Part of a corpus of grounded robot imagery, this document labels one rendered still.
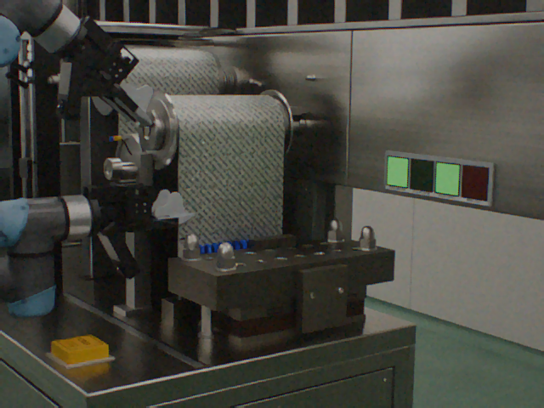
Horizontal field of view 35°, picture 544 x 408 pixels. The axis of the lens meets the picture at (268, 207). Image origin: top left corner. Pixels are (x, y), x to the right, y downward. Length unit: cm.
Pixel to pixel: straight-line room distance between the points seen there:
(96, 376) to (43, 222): 27
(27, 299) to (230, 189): 44
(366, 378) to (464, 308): 313
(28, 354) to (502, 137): 84
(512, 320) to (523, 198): 313
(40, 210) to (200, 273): 28
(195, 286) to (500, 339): 323
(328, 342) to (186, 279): 27
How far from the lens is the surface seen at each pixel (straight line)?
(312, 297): 153
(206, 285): 146
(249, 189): 168
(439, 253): 478
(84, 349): 142
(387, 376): 165
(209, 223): 164
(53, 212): 146
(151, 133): 161
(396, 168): 159
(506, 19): 145
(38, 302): 148
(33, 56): 183
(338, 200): 200
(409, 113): 158
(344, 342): 155
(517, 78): 142
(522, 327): 449
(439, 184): 152
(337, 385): 157
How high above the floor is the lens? 136
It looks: 9 degrees down
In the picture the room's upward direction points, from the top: 1 degrees clockwise
